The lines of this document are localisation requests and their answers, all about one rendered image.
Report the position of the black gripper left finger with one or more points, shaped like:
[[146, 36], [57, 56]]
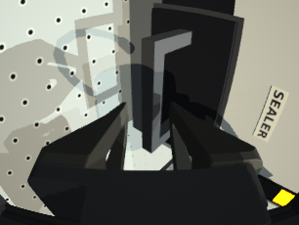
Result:
[[90, 144]]

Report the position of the grey heat sealer housing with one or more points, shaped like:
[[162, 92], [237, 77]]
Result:
[[238, 70]]

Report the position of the grey flat base plate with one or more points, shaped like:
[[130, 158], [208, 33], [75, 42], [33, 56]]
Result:
[[63, 65]]

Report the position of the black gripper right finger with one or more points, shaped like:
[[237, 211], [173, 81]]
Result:
[[209, 146]]

